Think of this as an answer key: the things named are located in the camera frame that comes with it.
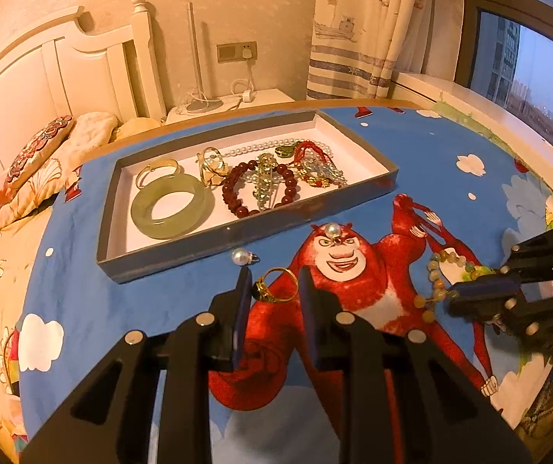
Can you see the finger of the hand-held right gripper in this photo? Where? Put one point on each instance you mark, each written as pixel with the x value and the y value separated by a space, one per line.
pixel 484 287
pixel 479 307

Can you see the blue cartoon printed tablecloth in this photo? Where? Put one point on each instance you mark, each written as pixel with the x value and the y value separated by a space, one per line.
pixel 402 154

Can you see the dark framed window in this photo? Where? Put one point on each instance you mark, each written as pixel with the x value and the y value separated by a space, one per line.
pixel 523 72

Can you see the green jade bangle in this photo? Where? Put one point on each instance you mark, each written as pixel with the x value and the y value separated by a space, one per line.
pixel 143 217

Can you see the white window sill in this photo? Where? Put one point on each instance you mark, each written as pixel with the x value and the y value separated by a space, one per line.
pixel 450 92

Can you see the cream shell print pillow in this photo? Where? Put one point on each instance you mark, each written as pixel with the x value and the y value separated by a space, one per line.
pixel 93 128

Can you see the pearl drop earring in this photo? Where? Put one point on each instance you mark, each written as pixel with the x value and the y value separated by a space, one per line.
pixel 333 228
pixel 239 257

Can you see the white thin desk lamp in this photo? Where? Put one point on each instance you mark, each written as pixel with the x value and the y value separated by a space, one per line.
pixel 204 105

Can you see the white wooden headboard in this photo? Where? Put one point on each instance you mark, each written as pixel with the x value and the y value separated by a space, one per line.
pixel 64 72

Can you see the green crystal hair clip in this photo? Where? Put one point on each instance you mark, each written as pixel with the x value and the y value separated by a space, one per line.
pixel 262 174

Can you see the grey shallow jewelry tray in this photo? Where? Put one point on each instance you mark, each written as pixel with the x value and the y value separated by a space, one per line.
pixel 124 203

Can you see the gold wall socket panel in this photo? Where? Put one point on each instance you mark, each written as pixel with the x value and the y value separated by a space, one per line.
pixel 228 53

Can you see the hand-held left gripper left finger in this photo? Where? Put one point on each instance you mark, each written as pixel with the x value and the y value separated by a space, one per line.
pixel 242 314

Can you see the gold ornate brooch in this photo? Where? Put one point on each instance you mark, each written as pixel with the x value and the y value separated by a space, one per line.
pixel 211 169

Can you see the white charger plug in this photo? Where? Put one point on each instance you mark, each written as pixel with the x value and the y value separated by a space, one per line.
pixel 246 53

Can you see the small green pendant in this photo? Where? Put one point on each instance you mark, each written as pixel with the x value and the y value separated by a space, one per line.
pixel 284 151

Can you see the yellow pillow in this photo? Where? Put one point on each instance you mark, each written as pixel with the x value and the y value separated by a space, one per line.
pixel 136 126

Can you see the white power adapter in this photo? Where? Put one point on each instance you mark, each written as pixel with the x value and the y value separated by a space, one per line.
pixel 248 96

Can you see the cream striped printed curtain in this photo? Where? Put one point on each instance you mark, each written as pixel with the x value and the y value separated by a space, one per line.
pixel 349 34

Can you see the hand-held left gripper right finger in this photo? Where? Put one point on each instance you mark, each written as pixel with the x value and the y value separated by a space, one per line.
pixel 308 314

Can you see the red floral patterned pillow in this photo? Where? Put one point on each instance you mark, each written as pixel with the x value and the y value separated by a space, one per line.
pixel 39 145

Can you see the white nightstand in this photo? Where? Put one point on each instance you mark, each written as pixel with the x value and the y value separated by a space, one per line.
pixel 267 99

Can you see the gold open bangle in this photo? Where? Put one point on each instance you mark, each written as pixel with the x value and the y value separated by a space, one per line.
pixel 160 163

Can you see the yellow printed bed sheet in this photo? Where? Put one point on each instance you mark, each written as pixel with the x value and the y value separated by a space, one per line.
pixel 1 299

